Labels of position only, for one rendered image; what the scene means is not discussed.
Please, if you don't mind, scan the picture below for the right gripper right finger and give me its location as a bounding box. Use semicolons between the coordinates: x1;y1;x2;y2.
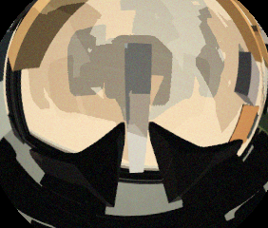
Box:
148;122;243;203

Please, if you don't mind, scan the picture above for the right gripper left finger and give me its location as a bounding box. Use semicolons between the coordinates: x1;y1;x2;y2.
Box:
29;123;125;207

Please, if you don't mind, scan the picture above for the brown clipboard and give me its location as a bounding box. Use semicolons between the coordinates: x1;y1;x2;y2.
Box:
229;104;259;143

